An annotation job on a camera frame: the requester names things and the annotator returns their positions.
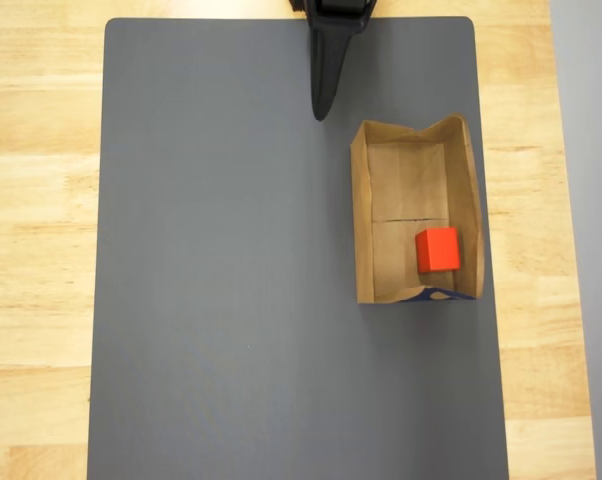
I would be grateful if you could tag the dark grey work mat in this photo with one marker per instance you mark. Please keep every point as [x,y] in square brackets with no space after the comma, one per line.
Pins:
[206,200]

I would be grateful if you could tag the red block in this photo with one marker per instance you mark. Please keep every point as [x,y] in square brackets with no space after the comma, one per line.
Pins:
[437,250]

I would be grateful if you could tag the brown paper bag tray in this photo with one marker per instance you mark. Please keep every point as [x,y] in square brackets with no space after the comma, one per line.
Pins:
[406,185]

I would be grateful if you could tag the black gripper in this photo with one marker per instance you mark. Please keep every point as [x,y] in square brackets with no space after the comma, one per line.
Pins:
[329,47]

